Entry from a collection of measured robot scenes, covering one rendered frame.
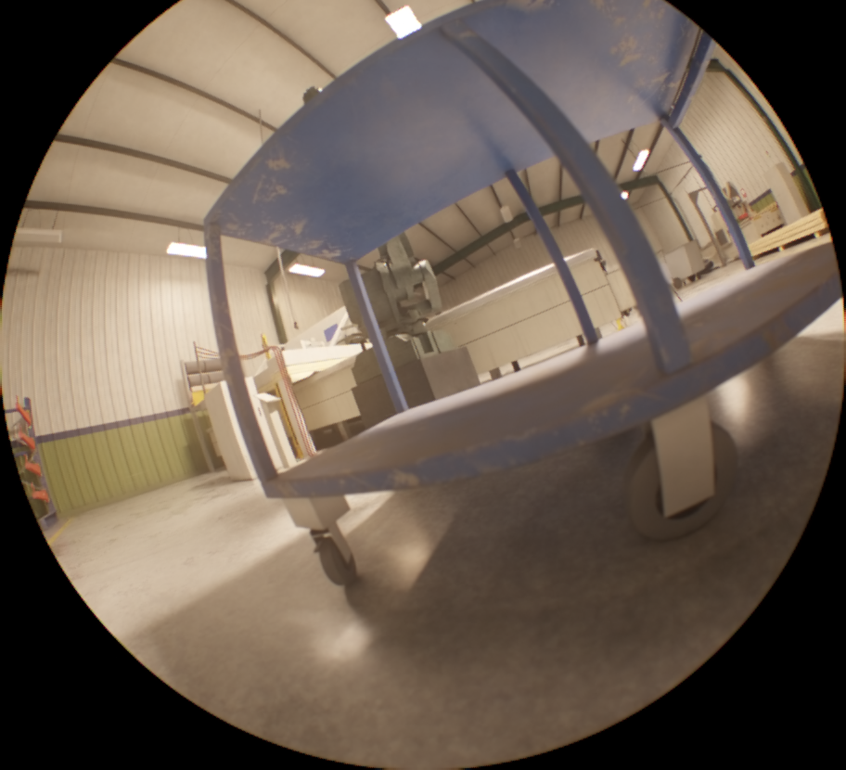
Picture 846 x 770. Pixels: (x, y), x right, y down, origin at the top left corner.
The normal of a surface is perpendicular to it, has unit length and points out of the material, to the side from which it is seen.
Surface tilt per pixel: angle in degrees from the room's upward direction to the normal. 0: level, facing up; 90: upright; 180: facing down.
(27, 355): 90
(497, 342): 90
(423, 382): 90
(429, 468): 90
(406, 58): 180
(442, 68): 180
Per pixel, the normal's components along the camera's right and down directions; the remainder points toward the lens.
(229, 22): 0.51, 0.85
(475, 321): -0.40, 0.06
